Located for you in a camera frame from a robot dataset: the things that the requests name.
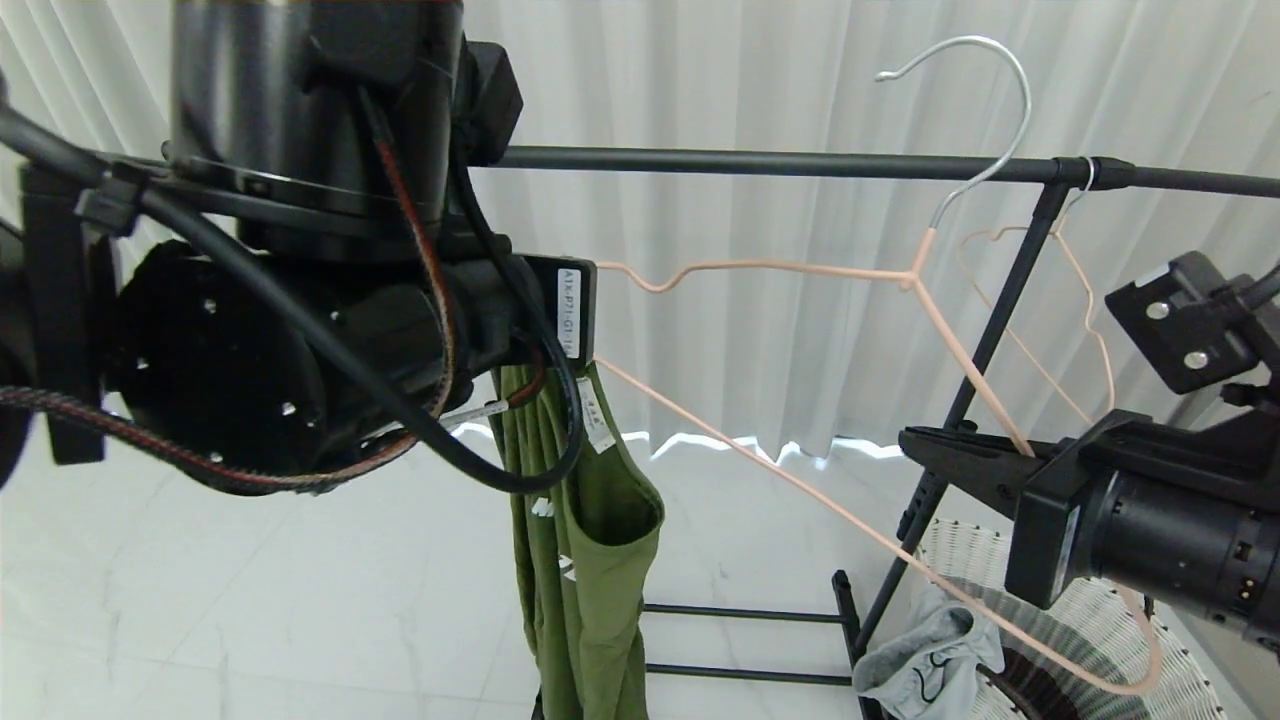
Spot green printed shirt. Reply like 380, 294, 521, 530
490, 360, 666, 720

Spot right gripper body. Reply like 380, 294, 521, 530
1005, 400, 1280, 656

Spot white curtain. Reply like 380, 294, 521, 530
0, 0, 1280, 471

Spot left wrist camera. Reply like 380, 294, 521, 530
455, 40, 526, 169

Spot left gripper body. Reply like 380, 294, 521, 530
108, 245, 598, 491

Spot pink clothes hanger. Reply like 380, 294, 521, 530
958, 185, 1119, 423
595, 35, 1166, 698

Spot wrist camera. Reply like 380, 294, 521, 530
455, 40, 526, 169
1105, 250, 1280, 396

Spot white laundry basket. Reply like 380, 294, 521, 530
915, 518, 1226, 720

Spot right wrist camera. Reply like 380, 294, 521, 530
1105, 250, 1280, 396

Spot black clothes rack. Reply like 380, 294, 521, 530
490, 145, 1280, 720

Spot black cable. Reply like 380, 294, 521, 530
0, 100, 586, 496

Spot pale grey shorts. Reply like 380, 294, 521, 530
852, 583, 1006, 720

